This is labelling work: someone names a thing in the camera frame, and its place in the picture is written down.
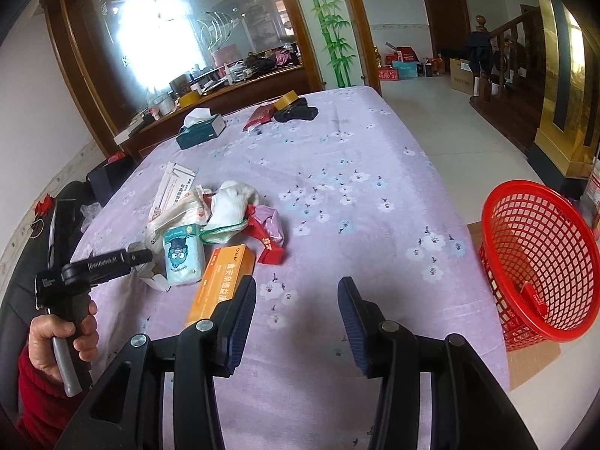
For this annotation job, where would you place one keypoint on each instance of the long white medicine box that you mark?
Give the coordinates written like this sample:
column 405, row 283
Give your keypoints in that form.
column 171, row 187

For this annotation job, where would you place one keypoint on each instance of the wooden sideboard cabinet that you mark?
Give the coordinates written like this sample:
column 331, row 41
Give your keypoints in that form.
column 225, row 98

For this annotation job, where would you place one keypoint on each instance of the small red carton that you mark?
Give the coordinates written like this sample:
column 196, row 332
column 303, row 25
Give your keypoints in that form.
column 534, row 301

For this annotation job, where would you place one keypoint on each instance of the clear plastic bag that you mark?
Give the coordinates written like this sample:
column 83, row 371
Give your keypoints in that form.
column 90, row 215

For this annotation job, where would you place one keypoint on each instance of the person's left forearm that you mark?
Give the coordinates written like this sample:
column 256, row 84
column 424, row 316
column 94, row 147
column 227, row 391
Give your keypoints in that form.
column 42, row 403

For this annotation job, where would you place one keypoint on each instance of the green bamboo wall decal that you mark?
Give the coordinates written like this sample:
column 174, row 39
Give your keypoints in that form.
column 333, row 33

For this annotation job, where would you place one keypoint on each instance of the orange medicine box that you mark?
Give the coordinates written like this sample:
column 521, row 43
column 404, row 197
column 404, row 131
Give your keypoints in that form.
column 220, row 281

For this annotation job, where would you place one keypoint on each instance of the white plastic wrapper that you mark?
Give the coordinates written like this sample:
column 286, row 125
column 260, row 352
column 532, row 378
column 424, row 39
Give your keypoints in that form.
column 180, row 218

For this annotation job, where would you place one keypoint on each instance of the bright red wrapper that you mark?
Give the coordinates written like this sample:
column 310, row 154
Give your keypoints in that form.
column 270, row 254

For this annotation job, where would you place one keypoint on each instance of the brown tape roll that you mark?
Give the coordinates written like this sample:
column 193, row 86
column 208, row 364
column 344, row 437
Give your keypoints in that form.
column 285, row 100

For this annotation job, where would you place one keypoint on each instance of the flat cardboard sheet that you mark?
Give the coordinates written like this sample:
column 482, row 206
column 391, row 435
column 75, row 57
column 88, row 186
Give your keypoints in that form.
column 529, row 366

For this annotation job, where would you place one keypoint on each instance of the blue cartoon tissue packet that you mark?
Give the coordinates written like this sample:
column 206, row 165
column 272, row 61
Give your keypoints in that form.
column 183, row 258

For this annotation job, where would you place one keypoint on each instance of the pink crumpled wrapper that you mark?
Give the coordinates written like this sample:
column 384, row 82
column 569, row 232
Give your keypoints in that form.
column 272, row 222

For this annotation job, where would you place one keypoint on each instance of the black pistol-shaped tool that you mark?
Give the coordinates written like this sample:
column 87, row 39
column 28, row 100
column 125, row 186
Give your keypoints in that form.
column 304, row 113

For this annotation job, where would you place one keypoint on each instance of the purple floral tablecloth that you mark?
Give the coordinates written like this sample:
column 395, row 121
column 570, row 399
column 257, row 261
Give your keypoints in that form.
column 351, row 173

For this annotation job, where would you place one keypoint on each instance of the pile of assorted household items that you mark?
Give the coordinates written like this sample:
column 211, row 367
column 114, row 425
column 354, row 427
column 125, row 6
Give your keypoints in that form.
column 253, row 63

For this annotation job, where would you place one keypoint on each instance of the wooden staircase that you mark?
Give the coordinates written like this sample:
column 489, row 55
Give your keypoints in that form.
column 511, row 98

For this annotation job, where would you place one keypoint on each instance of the red gift box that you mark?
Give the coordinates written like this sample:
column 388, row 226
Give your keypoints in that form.
column 389, row 74

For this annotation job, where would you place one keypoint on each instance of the dark jacket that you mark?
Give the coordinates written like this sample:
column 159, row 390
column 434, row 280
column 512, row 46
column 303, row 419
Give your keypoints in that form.
column 480, row 54

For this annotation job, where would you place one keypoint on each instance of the green tissue box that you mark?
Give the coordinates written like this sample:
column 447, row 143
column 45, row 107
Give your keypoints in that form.
column 201, row 133

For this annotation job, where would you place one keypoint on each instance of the wood-framed glass partition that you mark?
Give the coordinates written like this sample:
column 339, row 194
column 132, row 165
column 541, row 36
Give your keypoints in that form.
column 187, row 33

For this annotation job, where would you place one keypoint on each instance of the red plastic mesh basket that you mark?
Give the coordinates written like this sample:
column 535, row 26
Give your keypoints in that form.
column 539, row 253

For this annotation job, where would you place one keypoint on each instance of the person's left hand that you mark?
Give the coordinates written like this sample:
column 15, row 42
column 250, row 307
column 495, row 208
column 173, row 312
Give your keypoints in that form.
column 42, row 342

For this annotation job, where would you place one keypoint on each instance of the black chair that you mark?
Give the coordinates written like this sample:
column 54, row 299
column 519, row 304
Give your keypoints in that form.
column 28, row 253

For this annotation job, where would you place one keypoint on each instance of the yellow box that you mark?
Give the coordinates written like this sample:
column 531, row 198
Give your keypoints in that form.
column 189, row 98

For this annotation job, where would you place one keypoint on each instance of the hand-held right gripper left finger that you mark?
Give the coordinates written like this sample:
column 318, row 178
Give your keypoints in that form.
column 236, row 323

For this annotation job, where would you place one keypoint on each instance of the white cotton glove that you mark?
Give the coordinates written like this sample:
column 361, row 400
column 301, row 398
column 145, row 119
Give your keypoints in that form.
column 229, row 206

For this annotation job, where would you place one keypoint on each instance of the dark red packet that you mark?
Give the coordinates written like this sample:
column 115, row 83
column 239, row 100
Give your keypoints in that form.
column 258, row 117

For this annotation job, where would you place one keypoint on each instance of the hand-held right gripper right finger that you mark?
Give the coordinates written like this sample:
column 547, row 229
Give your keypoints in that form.
column 351, row 328

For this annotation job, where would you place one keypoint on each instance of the red ribbon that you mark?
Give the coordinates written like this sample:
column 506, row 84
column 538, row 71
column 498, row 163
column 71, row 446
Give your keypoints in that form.
column 43, row 206

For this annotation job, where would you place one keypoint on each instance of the teal carton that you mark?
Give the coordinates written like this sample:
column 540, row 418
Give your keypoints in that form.
column 407, row 70

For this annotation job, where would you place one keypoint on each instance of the brown wooden door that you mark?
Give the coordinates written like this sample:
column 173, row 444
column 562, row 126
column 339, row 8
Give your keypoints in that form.
column 443, row 18

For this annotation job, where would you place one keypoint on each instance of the golden framed panel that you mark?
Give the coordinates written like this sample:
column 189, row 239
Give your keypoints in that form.
column 562, row 79

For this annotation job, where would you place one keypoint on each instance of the brown cardboard box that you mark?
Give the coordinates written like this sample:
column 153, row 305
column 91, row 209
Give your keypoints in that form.
column 461, row 77

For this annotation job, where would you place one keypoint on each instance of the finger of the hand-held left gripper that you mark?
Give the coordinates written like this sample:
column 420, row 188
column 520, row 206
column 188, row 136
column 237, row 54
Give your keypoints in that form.
column 142, row 258

